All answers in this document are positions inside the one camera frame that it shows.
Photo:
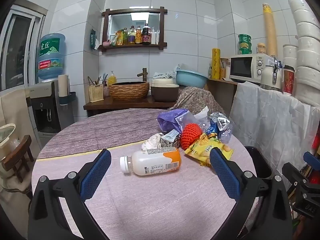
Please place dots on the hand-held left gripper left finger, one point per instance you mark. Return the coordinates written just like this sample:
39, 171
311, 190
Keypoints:
96, 172

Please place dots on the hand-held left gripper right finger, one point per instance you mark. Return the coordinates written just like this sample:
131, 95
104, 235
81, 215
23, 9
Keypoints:
225, 175

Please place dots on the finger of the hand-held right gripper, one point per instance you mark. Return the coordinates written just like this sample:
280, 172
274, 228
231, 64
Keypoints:
295, 175
312, 160

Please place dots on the yellow snack packet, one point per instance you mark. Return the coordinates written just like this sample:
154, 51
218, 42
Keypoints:
205, 150

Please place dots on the black trash bin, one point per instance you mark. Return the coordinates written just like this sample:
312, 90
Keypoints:
260, 160

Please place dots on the clear plastic bottle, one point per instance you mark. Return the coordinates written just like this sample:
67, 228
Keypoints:
226, 133

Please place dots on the blue snack packet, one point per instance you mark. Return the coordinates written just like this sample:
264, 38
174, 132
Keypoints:
211, 129

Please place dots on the orange-red foam fruit net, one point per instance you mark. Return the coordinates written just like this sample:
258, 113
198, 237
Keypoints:
191, 136

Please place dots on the silver foil wrapper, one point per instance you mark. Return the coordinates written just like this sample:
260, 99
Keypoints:
220, 122

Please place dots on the milk bottle with orange label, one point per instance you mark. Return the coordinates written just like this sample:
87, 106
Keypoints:
150, 162

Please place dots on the white tissue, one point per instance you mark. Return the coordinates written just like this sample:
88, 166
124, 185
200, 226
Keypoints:
152, 142

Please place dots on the small milk carton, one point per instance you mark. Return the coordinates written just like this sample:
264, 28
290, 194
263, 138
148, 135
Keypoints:
170, 140

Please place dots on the white paper napkin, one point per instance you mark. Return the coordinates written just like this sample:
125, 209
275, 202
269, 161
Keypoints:
202, 112

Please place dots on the clear plastic wrapper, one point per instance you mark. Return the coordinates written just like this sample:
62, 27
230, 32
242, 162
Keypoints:
183, 122

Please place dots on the purple plastic bag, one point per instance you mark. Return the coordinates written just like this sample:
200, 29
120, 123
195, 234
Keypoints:
170, 118

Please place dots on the pink striped tablecloth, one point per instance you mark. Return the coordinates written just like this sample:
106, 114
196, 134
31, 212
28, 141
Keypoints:
140, 205

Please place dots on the white cloth cover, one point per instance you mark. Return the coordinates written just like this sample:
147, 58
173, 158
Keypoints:
270, 120

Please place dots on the dark wooden sink counter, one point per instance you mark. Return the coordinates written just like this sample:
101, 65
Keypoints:
125, 106

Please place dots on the grey cup holder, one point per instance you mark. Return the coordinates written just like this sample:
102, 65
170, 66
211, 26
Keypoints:
68, 99

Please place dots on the cream chopstick holder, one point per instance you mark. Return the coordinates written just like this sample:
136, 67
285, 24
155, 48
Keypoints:
95, 93

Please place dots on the floral patterned cloth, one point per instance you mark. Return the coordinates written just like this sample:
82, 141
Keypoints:
197, 100

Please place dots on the grey water dispenser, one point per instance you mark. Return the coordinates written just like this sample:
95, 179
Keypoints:
45, 110

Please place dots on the dark wooden stool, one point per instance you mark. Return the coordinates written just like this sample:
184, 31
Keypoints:
16, 155

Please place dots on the small purple bottle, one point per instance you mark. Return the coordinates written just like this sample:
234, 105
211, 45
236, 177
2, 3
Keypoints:
106, 91

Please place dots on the red paper cup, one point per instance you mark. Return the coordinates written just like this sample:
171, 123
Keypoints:
288, 81

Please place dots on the light wooden cabinet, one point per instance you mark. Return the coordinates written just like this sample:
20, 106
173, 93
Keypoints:
220, 92

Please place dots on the wicker wash basin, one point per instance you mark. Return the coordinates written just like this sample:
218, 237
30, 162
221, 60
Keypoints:
128, 92

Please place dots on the bundle of chopsticks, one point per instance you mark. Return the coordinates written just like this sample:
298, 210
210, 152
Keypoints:
96, 82

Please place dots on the white paper cup stack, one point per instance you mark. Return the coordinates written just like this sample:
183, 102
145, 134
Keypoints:
63, 85

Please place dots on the yellow soap dispenser bottle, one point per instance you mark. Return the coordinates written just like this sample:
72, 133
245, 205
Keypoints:
112, 80

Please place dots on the white thermos kettle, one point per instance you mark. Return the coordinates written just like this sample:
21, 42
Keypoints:
268, 76

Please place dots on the light blue plastic basin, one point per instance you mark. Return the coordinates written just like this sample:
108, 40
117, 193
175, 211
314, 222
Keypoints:
191, 78

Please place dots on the brown pot with white lid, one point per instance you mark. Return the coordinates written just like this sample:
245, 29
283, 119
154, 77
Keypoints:
165, 92

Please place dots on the stack of white bowls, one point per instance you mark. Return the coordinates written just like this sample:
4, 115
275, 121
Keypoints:
307, 55

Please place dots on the glass jar of corn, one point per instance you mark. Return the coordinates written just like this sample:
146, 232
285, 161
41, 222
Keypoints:
223, 68

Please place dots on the white paper tub stack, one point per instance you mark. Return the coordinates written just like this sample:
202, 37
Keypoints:
290, 55

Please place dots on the bamboo style faucet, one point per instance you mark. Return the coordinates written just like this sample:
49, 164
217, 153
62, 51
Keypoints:
144, 75

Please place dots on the white microwave oven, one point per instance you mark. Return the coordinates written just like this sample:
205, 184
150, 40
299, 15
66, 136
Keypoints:
241, 67

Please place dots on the yellow cling film roll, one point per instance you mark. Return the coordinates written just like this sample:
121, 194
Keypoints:
215, 63

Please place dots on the pale blue towel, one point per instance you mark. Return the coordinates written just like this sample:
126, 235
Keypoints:
165, 75

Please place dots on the small yellow lidded jar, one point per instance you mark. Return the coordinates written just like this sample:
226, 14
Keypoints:
261, 48

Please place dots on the blue water jug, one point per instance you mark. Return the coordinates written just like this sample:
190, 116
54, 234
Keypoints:
51, 55

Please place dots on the small pink cup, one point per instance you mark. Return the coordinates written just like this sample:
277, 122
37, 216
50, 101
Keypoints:
106, 44

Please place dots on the tall yellow paper cup stack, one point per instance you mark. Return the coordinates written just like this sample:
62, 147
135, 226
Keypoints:
270, 30

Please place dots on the row of condiment bottles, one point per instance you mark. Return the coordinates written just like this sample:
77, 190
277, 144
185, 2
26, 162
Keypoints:
138, 36

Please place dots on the wooden framed mirror shelf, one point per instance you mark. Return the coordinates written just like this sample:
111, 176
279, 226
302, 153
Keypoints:
106, 30

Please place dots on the sliding window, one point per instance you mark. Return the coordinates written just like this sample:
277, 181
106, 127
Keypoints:
17, 50

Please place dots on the green wall tissue holder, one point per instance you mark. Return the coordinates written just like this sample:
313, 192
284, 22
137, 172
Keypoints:
93, 38

